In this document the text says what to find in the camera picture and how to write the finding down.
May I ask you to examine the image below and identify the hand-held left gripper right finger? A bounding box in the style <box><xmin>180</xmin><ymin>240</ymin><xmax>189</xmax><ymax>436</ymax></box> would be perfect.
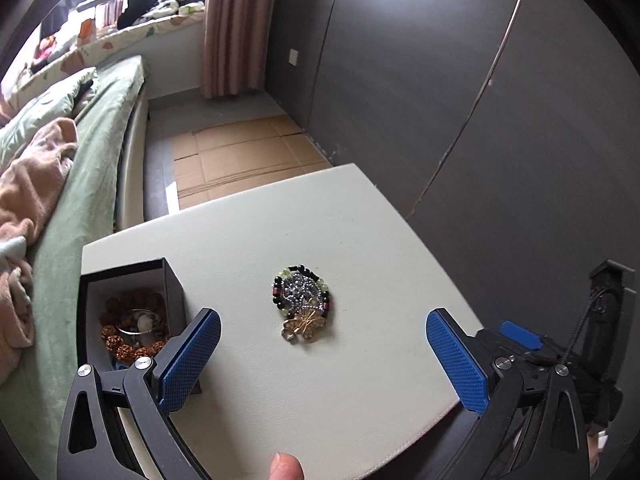
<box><xmin>425</xmin><ymin>308</ymin><xmax>591</xmax><ymax>480</ymax></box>

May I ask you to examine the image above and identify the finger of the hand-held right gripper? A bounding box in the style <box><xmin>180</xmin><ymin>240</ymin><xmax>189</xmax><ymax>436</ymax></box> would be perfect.
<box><xmin>501</xmin><ymin>320</ymin><xmax>571</xmax><ymax>363</ymax></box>
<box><xmin>475</xmin><ymin>329</ymin><xmax>538</xmax><ymax>361</ymax></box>

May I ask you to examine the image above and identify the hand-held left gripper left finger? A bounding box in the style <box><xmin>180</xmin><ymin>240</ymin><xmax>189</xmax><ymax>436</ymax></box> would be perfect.
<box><xmin>57</xmin><ymin>307</ymin><xmax>222</xmax><ymax>480</ymax></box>

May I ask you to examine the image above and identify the silver bangle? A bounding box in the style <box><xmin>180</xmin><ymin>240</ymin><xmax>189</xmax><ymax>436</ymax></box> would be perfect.
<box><xmin>116</xmin><ymin>309</ymin><xmax>169</xmax><ymax>337</ymax></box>

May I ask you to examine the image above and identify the black jewelry box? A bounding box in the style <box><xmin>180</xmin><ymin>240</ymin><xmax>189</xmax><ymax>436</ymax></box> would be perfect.
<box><xmin>77</xmin><ymin>257</ymin><xmax>203</xmax><ymax>396</ymax></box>

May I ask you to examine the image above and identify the brown bead bracelet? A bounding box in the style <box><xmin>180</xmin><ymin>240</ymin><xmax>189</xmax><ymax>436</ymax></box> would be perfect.
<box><xmin>99</xmin><ymin>292</ymin><xmax>171</xmax><ymax>363</ymax></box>

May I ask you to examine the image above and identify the gold bow brooch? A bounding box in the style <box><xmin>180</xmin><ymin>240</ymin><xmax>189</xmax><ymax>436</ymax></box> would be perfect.
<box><xmin>280</xmin><ymin>297</ymin><xmax>327</xmax><ymax>344</ymax></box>

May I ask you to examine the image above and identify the silver rhinestone ornament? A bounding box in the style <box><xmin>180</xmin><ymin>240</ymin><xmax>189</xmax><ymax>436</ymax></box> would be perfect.
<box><xmin>280</xmin><ymin>272</ymin><xmax>322</xmax><ymax>309</ymax></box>

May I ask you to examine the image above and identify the pile of beaded jewellery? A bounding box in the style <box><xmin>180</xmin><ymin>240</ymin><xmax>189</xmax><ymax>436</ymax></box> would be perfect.
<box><xmin>272</xmin><ymin>264</ymin><xmax>333</xmax><ymax>318</ymax></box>

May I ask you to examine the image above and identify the person's left hand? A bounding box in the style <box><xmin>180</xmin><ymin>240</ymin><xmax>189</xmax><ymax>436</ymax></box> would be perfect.
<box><xmin>267</xmin><ymin>451</ymin><xmax>305</xmax><ymax>480</ymax></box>

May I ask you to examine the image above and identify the bed with green sheet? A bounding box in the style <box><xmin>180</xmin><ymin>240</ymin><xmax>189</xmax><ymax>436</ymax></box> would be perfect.
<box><xmin>20</xmin><ymin>55</ymin><xmax>151</xmax><ymax>461</ymax></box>

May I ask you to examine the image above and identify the flattened cardboard sheet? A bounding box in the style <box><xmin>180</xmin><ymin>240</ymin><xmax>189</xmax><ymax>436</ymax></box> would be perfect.
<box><xmin>165</xmin><ymin>115</ymin><xmax>331</xmax><ymax>211</ymax></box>

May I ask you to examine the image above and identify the pink fleece blanket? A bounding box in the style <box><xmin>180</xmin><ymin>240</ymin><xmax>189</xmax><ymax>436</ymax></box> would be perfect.
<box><xmin>0</xmin><ymin>117</ymin><xmax>78</xmax><ymax>381</ymax></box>

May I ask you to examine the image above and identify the dark grey wardrobe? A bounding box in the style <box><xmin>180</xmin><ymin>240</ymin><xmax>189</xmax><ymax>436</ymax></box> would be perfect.
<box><xmin>265</xmin><ymin>0</ymin><xmax>640</xmax><ymax>376</ymax></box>

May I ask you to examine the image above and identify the pale green pillow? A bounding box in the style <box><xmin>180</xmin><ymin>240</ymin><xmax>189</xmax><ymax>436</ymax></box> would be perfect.
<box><xmin>0</xmin><ymin>67</ymin><xmax>98</xmax><ymax>171</ymax></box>

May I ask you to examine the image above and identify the patterned window seat cushion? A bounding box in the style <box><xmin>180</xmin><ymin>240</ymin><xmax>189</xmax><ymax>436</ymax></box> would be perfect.
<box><xmin>10</xmin><ymin>7</ymin><xmax>206</xmax><ymax>106</ymax></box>

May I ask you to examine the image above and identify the pink curtain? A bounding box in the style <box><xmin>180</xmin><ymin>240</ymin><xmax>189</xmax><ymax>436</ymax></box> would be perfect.
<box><xmin>200</xmin><ymin>0</ymin><xmax>286</xmax><ymax>100</ymax></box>

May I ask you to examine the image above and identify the pile of colourful toys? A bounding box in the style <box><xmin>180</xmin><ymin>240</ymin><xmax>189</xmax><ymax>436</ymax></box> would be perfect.
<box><xmin>29</xmin><ymin>35</ymin><xmax>57</xmax><ymax>74</ymax></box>

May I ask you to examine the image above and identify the white crumpled cloth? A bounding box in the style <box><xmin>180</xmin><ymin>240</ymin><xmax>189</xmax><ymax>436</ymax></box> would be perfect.
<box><xmin>149</xmin><ymin>0</ymin><xmax>182</xmax><ymax>19</ymax></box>

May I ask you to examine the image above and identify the black bag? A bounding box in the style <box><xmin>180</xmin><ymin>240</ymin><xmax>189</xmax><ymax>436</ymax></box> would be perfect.
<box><xmin>116</xmin><ymin>0</ymin><xmax>171</xmax><ymax>28</ymax></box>

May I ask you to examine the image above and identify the small white folding table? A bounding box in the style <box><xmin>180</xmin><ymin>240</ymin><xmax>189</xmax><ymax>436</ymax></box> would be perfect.
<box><xmin>75</xmin><ymin>0</ymin><xmax>128</xmax><ymax>28</ymax></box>

